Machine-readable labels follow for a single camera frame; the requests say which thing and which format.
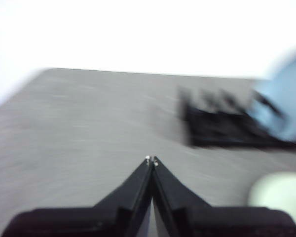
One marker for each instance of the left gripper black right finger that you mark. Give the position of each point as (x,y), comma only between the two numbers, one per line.
(224,222)

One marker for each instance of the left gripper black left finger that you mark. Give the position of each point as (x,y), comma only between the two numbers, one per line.
(88,222)

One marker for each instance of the green plate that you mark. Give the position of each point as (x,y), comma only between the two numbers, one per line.
(281,190)

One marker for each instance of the black plate rack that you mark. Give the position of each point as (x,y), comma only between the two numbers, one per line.
(219,128)

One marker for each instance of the blue plate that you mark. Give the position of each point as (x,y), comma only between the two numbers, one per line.
(286,98)

